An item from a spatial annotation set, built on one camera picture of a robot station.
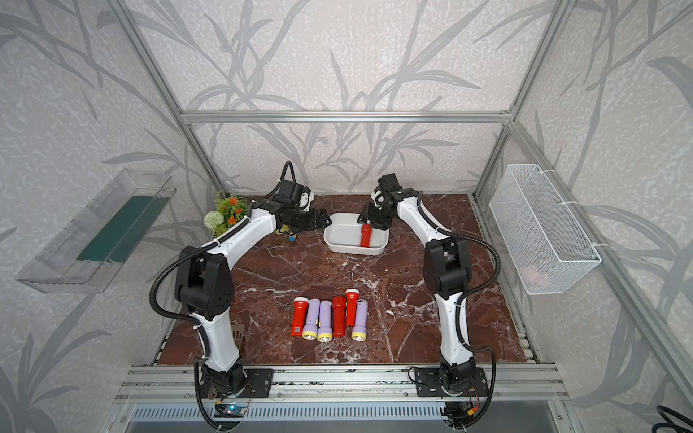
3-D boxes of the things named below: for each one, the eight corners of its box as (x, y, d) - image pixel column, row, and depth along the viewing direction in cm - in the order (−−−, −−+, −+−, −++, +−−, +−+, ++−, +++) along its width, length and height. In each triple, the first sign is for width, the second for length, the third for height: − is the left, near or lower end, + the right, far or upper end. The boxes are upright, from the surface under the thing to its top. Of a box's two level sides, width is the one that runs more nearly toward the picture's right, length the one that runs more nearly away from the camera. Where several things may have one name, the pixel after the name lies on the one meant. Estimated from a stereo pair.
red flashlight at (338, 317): (330, 337, 83) (329, 334, 81) (333, 299, 91) (332, 296, 89) (345, 337, 83) (344, 334, 81) (346, 299, 91) (346, 296, 89)
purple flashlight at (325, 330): (319, 342, 83) (317, 339, 80) (320, 304, 91) (318, 300, 88) (332, 341, 83) (331, 337, 80) (332, 303, 91) (331, 299, 88)
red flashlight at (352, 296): (344, 327, 85) (343, 323, 83) (345, 291, 93) (345, 288, 91) (359, 327, 85) (359, 323, 83) (359, 291, 93) (359, 288, 91)
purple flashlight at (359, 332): (351, 341, 83) (351, 337, 80) (352, 303, 91) (352, 299, 88) (367, 341, 83) (367, 337, 80) (367, 303, 91) (367, 299, 88)
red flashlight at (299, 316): (290, 337, 84) (287, 333, 81) (296, 300, 91) (294, 296, 89) (304, 337, 84) (302, 333, 81) (309, 300, 91) (308, 296, 89)
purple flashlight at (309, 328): (303, 340, 83) (301, 336, 81) (308, 303, 91) (306, 299, 88) (317, 340, 83) (315, 336, 81) (321, 303, 91) (319, 299, 88)
